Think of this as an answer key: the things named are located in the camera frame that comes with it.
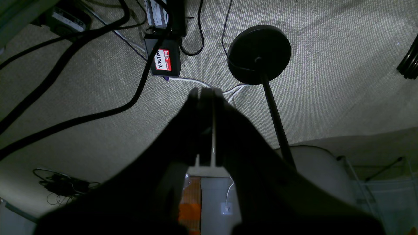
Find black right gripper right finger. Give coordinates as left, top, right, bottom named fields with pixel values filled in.
left=213, top=89, right=385, bottom=235

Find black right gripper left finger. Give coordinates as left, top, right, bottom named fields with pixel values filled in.
left=34, top=88, right=198, bottom=235

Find black box with name sticker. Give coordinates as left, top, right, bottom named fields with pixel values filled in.
left=151, top=35, right=181, bottom=81

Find black round lamp stand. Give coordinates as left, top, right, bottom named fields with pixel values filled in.
left=226, top=25, right=295, bottom=167

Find tangled thin black cables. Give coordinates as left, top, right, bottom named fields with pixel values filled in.
left=33, top=168, right=100, bottom=206

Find thick black cable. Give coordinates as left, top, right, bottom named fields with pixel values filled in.
left=0, top=0, right=170, bottom=160

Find white cable on floor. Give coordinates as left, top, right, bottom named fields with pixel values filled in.
left=167, top=77, right=252, bottom=105

